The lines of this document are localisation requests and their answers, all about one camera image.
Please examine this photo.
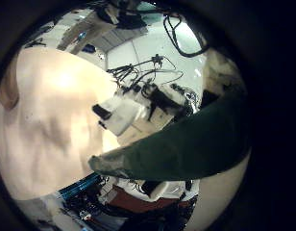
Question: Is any artificial flower bouquet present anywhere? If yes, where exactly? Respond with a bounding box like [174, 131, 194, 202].
[87, 91, 252, 183]

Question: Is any black looped cable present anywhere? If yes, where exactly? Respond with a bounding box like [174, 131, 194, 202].
[162, 13, 210, 59]

